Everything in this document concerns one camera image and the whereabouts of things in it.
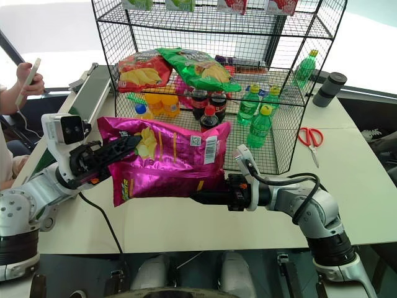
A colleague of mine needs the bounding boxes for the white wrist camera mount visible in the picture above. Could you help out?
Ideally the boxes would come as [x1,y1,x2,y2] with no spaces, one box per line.
[232,143,261,212]
[40,112,92,184]

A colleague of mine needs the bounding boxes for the cola bottle red cap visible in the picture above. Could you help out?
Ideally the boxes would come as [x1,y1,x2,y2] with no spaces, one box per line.
[210,91,228,122]
[199,105,221,133]
[191,89,210,120]

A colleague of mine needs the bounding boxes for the black wire mesh rack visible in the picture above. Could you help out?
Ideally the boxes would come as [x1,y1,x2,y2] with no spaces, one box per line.
[91,0,347,176]

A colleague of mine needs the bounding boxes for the white phone cable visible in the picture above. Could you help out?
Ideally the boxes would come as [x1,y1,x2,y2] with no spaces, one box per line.
[17,104,44,139]

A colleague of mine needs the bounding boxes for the green soda bottle yellow cap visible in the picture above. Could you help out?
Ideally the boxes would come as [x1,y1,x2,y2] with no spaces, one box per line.
[237,84,262,126]
[262,84,282,110]
[292,49,320,90]
[246,104,274,149]

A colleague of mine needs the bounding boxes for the white smartphone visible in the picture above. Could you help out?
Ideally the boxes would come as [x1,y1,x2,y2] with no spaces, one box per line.
[15,57,42,107]

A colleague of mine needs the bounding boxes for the green drink carton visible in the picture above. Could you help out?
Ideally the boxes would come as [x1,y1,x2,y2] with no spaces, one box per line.
[164,0,197,13]
[121,0,154,11]

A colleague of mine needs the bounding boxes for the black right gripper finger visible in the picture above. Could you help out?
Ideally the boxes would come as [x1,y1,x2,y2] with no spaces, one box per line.
[189,191,230,206]

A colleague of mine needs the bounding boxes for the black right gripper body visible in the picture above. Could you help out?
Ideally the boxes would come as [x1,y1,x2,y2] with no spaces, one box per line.
[226,173,252,213]

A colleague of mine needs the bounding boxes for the red drink carton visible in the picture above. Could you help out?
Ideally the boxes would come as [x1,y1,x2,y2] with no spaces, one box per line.
[267,0,299,17]
[216,0,248,16]

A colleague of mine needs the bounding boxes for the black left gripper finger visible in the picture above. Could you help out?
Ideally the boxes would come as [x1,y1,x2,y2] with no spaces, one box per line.
[98,135,143,166]

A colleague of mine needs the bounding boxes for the pink snack bag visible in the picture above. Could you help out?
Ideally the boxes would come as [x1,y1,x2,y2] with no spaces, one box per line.
[174,74,195,110]

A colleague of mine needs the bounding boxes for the white rounded robot foot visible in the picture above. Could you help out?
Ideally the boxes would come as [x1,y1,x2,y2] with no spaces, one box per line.
[219,251,257,298]
[129,253,172,294]

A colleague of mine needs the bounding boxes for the green potato chip bag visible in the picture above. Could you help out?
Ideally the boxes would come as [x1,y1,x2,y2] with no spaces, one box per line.
[154,47,242,93]

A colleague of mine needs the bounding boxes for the red handled scissors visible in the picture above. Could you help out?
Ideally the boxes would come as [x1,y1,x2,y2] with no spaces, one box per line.
[297,126,325,169]

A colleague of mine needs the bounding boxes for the person's hand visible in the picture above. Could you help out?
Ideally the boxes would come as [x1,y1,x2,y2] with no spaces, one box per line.
[16,61,46,97]

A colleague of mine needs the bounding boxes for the magenta potato chip bag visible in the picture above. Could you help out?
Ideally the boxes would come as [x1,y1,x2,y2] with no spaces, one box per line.
[97,116,233,208]

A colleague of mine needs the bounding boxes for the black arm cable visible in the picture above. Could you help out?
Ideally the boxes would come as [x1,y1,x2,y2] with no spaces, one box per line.
[78,191,128,271]
[246,156,321,225]

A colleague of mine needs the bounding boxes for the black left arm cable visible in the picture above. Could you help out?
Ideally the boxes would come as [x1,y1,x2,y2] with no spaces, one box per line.
[78,191,128,271]

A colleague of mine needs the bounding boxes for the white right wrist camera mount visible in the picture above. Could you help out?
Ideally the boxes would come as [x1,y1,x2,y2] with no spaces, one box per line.
[232,143,261,212]

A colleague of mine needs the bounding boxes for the red potato chip bag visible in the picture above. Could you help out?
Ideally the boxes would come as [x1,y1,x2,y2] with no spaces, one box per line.
[117,49,173,94]

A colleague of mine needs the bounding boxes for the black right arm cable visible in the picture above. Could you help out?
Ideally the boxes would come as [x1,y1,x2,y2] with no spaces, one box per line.
[246,156,321,225]

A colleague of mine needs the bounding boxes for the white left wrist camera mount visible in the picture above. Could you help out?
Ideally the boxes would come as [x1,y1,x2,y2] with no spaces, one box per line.
[40,112,92,184]

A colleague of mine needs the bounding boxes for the purple snack pack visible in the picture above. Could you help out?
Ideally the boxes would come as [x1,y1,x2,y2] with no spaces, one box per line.
[214,55,268,68]

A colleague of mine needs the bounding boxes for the grey cylindrical flask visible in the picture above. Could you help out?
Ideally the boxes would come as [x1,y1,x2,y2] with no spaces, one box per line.
[312,71,348,109]

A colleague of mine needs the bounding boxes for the red snack pack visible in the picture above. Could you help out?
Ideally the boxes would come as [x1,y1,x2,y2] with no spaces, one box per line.
[224,65,268,76]

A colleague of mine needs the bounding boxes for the orange soda bottle blue cap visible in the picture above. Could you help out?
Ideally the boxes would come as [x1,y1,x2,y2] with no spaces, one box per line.
[133,103,154,121]

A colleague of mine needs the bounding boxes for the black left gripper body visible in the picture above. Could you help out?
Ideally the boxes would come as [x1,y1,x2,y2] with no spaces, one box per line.
[68,140,113,189]

